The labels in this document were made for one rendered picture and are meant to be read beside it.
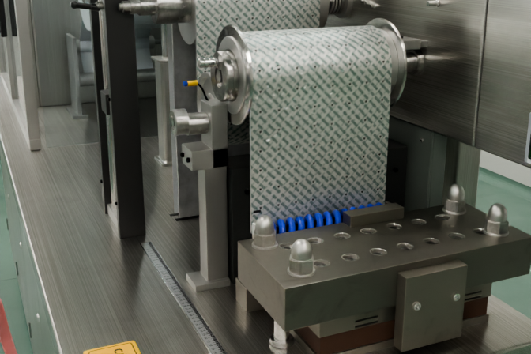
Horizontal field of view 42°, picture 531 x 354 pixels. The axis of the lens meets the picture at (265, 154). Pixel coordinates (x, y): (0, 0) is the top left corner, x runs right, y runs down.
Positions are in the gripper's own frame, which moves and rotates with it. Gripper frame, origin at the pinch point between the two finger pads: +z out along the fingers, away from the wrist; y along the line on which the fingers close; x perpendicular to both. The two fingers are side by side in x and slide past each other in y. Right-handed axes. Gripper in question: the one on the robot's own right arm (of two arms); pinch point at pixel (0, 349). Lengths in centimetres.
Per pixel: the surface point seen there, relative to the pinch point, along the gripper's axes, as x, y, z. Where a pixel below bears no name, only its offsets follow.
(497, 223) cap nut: -58, -6, 36
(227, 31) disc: -50, 21, -3
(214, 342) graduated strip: -18.7, 12.2, 27.7
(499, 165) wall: -259, 203, 240
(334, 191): -48, 14, 26
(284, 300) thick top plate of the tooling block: -26.3, -1.3, 20.7
